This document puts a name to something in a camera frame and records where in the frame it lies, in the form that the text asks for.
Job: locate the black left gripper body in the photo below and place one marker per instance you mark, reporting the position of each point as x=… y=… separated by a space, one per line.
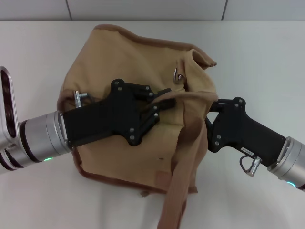
x=100 y=119

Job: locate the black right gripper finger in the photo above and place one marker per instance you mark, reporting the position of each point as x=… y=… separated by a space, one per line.
x=209 y=126
x=222 y=106

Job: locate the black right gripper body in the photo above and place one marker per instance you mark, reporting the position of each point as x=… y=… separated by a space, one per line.
x=238 y=133

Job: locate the khaki canvas food bag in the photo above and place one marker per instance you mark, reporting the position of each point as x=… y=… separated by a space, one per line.
x=147 y=62

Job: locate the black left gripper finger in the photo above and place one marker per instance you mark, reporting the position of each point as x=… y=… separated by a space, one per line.
x=152 y=91
x=152 y=117

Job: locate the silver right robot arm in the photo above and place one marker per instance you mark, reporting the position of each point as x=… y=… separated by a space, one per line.
x=290 y=159

